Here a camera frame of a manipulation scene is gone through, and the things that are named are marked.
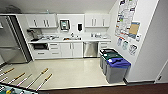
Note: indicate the stainless steel dishwasher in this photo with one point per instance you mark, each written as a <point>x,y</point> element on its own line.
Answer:
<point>90,49</point>

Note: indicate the white two-door sink cabinet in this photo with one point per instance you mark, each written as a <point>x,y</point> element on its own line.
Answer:
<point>71,50</point>

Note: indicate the small glass jar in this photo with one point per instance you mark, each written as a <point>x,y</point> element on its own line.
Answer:
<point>93,35</point>

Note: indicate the stainless steel sink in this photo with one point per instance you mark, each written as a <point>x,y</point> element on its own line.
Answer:
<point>71,39</point>

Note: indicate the white drawer stack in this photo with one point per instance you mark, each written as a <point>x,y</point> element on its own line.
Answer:
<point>104,45</point>
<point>54,50</point>

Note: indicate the white paper pile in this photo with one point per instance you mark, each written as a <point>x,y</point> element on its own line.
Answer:
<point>105,37</point>

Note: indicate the paper towel dispenser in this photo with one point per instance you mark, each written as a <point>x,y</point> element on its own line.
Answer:
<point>64,25</point>

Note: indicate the green lid waste bin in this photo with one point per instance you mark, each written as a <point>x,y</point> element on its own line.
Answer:
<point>115,56</point>

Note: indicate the dish rack with items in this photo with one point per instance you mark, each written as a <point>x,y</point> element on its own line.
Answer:
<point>50,38</point>

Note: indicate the blue lid waste bin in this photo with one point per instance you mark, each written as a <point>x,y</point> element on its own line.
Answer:
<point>116,71</point>

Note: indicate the white drawer under microwave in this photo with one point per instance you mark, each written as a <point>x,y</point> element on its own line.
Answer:
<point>41,54</point>

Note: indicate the built-in black microwave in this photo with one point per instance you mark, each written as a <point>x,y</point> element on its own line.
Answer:
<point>40,46</point>

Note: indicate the black white waste sign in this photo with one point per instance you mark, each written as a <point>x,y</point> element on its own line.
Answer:
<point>133,49</point>

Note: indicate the stainless steel refrigerator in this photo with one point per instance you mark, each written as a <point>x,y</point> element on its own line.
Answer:
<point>13,40</point>

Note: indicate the white wall cabinet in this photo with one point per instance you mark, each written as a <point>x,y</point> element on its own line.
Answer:
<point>40,20</point>
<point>96,20</point>

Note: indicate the wall notice poster board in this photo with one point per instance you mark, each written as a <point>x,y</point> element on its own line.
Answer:
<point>125,16</point>

